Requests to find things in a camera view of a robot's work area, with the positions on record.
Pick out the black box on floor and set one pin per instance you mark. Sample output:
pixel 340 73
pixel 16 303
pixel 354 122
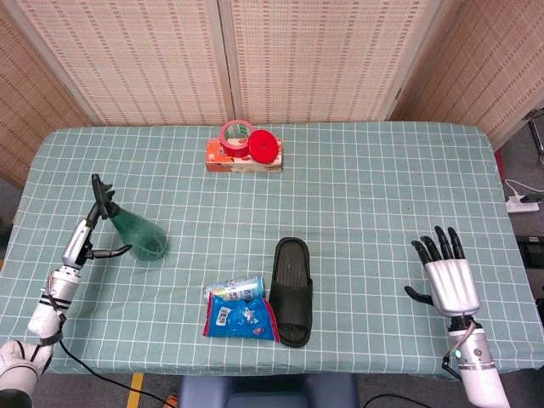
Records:
pixel 533 253

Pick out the yellow floor tape strip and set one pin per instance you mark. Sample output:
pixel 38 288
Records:
pixel 135 391

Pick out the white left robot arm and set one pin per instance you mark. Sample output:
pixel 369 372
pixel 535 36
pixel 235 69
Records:
pixel 42 319

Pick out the bamboo folding screen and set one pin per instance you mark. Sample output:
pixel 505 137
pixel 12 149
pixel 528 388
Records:
pixel 149 59

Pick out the silver blue drink can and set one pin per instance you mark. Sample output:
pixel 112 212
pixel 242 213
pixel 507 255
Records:
pixel 234 289

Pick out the red tape roll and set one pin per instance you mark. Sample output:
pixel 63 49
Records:
pixel 233 146

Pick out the red round lid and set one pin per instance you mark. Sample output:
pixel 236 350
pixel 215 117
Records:
pixel 262 146

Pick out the green checked tablecloth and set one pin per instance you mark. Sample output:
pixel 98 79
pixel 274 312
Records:
pixel 361 204

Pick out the metal chair leg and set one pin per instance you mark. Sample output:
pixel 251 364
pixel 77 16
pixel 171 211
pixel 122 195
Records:
pixel 536 132

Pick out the green transparent spray bottle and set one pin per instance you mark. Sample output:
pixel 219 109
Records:
pixel 142 238

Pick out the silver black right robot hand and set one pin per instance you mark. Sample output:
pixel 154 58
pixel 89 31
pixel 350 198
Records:
pixel 452 285

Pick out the orange cracker box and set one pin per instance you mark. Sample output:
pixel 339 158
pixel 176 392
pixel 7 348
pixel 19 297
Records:
pixel 221 163

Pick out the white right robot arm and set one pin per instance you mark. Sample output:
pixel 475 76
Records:
pixel 478 365

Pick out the blue padded seat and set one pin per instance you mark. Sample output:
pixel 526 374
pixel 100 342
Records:
pixel 268 391

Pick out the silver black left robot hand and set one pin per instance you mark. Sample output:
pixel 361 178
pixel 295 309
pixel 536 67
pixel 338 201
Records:
pixel 77 244

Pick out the black rubber slipper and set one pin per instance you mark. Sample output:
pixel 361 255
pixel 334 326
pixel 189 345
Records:
pixel 292 293

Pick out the blue snack bag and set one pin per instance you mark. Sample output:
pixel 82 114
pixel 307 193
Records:
pixel 240 319

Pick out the white power strip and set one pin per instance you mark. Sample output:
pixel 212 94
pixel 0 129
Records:
pixel 520 207

